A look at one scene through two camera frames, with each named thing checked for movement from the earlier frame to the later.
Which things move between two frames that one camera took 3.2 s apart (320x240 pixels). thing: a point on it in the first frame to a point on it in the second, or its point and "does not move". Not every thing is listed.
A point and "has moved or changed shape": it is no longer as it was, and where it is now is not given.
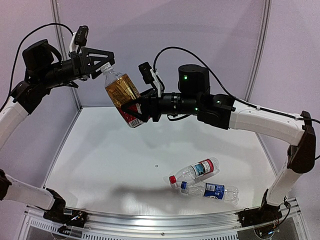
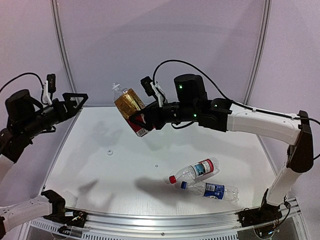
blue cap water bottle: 213,190 does not move
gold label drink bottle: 121,89 has moved or changed shape
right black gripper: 153,107 to 152,116
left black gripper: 77,63 to 61,108
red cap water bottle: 196,170 does not move
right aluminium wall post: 267,7 does not move
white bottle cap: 108,65 to 109,152
